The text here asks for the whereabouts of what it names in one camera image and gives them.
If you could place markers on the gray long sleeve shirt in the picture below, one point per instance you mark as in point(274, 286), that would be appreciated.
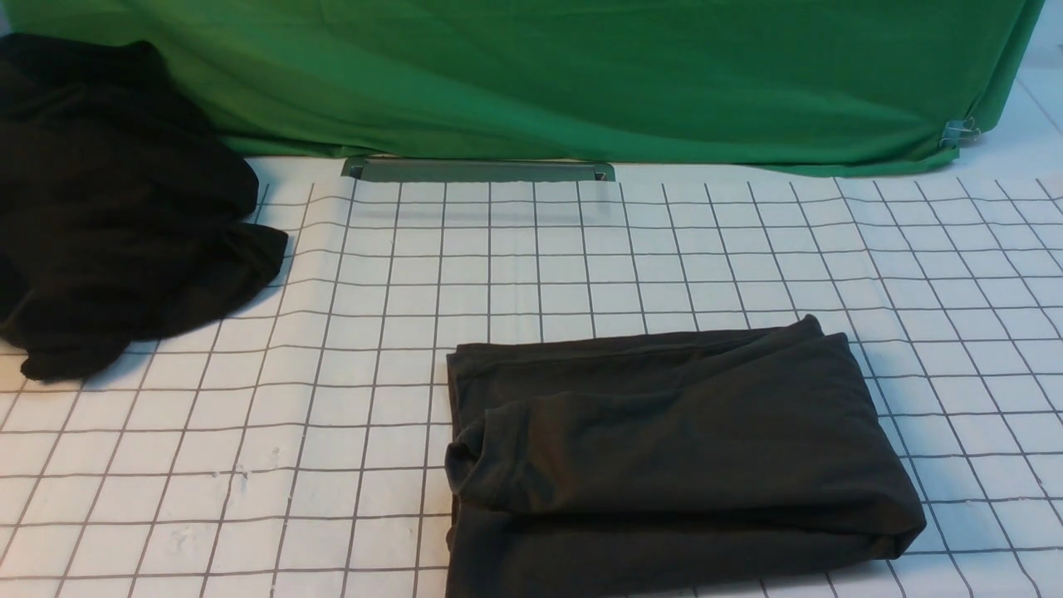
point(642, 464)

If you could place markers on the black crumpled cloth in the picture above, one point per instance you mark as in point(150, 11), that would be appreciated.
point(124, 217)

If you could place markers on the green backdrop cloth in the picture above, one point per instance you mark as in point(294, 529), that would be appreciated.
point(829, 88)

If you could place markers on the silver binder clip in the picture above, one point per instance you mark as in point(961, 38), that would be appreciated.
point(958, 133)

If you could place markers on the gray metal bracket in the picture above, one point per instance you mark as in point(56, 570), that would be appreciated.
point(388, 169)

